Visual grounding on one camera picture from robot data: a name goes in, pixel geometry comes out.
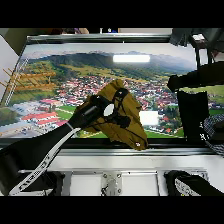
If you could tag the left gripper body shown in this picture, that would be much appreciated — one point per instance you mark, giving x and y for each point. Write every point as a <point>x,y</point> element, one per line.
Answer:
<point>122,121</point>

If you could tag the mustard yellow garment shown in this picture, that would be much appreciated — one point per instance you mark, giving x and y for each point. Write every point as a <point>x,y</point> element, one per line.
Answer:
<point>131,111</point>

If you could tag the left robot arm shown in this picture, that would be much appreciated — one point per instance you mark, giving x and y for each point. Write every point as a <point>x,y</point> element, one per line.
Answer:
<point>36,151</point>

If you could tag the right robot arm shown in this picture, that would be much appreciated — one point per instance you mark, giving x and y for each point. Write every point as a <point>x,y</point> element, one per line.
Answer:
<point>203,75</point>

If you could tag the brown clothes hanger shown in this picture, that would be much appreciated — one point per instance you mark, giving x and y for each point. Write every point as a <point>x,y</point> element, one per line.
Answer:
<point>35,87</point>
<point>35,74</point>

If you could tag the checked shirt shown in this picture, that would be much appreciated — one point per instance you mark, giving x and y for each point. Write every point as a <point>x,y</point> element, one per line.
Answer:
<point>215,128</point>

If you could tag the dark grey garment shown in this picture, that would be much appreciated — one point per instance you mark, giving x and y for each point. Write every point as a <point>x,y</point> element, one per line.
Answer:
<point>181,36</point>

